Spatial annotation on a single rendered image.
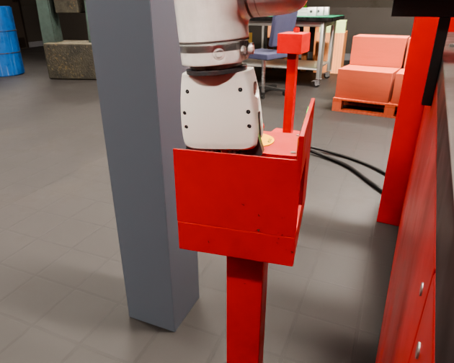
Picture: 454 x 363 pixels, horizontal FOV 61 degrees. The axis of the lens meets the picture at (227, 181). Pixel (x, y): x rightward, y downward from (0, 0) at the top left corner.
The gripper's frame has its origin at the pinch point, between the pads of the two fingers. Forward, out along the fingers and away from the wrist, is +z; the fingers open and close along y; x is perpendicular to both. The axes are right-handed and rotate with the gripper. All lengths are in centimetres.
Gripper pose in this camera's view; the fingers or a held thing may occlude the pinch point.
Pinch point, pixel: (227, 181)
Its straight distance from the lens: 53.8
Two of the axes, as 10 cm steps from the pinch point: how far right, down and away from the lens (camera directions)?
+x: -2.6, 4.0, -8.8
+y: -9.6, -0.3, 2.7
